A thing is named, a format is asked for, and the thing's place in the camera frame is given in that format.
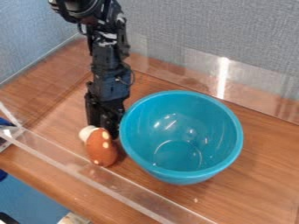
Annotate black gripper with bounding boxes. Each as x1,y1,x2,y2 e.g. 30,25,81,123
84,65,132,139

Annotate brown white toy mushroom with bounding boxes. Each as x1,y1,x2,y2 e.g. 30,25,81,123
78,125,117,167

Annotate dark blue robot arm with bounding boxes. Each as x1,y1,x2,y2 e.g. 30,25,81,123
48,0,134,138

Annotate blue plastic bowl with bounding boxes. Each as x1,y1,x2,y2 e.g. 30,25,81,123
118,90,244,186

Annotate clear acrylic left barrier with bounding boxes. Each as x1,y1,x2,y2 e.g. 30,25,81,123
0,33,85,87

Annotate clear acrylic barrier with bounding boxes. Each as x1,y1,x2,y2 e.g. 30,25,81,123
0,33,85,87
0,102,217,224
128,33,299,125

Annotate clear acrylic front barrier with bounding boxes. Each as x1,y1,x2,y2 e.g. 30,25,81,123
0,102,217,224

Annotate clear acrylic back barrier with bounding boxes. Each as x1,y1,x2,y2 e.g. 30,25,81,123
128,33,299,125

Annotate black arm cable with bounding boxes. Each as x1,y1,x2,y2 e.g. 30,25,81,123
114,62,136,86

